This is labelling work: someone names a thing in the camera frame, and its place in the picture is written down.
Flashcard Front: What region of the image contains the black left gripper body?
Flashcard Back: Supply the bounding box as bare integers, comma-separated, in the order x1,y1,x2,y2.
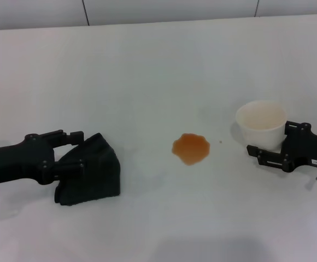
0,133,56,193

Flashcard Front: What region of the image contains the white paper cup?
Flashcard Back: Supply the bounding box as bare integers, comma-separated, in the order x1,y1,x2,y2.
235,100,289,151

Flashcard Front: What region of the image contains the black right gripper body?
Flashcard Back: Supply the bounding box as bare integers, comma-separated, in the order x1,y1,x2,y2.
280,127,317,172

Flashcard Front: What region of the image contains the dark blue rag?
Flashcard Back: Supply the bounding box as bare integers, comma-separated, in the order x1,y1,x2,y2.
54,133,121,207

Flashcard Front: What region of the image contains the brown liquid stain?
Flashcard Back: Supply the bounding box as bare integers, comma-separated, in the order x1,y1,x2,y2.
171,133,212,166

